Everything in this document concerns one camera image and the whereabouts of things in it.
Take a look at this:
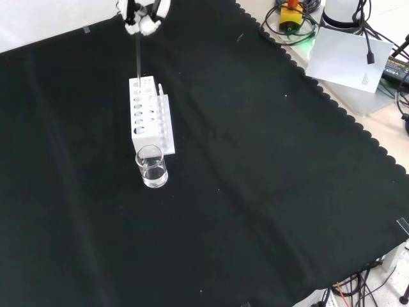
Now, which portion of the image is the white test tube rack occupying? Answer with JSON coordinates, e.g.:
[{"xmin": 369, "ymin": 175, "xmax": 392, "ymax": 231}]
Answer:
[{"xmin": 128, "ymin": 75, "xmax": 177, "ymax": 157}]

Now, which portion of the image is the black cloth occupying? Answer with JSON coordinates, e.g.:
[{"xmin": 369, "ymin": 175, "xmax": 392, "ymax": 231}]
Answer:
[{"xmin": 0, "ymin": 0, "xmax": 409, "ymax": 307}]

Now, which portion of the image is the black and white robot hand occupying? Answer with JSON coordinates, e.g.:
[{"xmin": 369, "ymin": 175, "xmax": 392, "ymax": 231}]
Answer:
[{"xmin": 115, "ymin": 0, "xmax": 172, "ymax": 36}]

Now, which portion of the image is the green cable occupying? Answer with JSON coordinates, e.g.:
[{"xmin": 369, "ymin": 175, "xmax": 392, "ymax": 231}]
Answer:
[{"xmin": 286, "ymin": 17, "xmax": 318, "ymax": 44}]

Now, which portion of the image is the yellow stop button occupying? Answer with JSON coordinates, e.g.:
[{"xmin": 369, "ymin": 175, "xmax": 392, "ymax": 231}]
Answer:
[{"xmin": 279, "ymin": 0, "xmax": 304, "ymax": 33}]

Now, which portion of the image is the black cable bundle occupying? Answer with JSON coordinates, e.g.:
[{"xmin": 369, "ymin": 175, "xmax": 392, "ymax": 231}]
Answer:
[{"xmin": 330, "ymin": 262, "xmax": 399, "ymax": 307}]

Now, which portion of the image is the pale board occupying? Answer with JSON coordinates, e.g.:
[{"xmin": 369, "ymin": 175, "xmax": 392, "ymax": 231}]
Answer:
[{"xmin": 305, "ymin": 27, "xmax": 394, "ymax": 94}]

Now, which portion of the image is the clear glass beaker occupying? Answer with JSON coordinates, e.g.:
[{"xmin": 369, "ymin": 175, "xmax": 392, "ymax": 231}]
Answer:
[{"xmin": 135, "ymin": 145, "xmax": 169, "ymax": 189}]

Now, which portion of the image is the black power adapter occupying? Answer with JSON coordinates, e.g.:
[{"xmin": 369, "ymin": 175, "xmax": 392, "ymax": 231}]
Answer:
[{"xmin": 380, "ymin": 54, "xmax": 409, "ymax": 84}]

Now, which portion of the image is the black cable loop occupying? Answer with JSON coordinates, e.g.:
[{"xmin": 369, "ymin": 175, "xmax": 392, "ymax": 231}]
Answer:
[{"xmin": 259, "ymin": 3, "xmax": 321, "ymax": 46}]

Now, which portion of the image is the black cable with connector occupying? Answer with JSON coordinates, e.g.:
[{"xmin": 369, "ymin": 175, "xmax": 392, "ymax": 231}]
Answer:
[{"xmin": 357, "ymin": 0, "xmax": 376, "ymax": 65}]

